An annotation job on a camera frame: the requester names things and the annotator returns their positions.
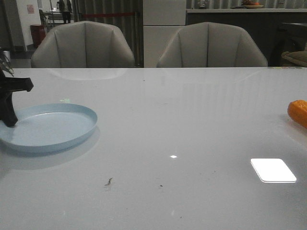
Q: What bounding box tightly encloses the beige right armchair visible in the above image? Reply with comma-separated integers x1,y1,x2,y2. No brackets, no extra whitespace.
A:
157,22,268,68

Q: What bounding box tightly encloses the red wall notice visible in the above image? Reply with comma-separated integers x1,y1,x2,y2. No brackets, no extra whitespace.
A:
27,4,35,14

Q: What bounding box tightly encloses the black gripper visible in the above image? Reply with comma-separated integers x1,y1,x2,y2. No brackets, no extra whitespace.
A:
0,70,34,127

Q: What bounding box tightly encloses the white refrigerator cabinet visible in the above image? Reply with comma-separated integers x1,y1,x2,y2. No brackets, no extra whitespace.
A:
142,0,186,68

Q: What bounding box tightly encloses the beige left armchair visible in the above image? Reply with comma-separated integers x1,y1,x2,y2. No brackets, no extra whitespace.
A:
31,21,135,68

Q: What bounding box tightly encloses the background metal table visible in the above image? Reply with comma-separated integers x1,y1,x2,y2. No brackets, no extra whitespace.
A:
39,9,63,29

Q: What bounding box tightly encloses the beige armchair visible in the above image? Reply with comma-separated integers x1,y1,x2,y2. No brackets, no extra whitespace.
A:
31,21,135,68
157,22,268,68

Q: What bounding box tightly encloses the dark grey counter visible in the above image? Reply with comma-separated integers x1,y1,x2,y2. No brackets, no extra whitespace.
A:
186,9,307,66

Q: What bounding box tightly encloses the fruit bowl on counter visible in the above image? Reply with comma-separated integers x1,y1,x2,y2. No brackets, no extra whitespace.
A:
241,0,263,9

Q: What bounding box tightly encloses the red bin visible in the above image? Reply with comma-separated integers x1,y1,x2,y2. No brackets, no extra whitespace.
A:
30,24,46,48

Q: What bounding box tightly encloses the light blue round plate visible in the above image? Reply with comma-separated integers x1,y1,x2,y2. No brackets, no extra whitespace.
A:
0,103,98,153

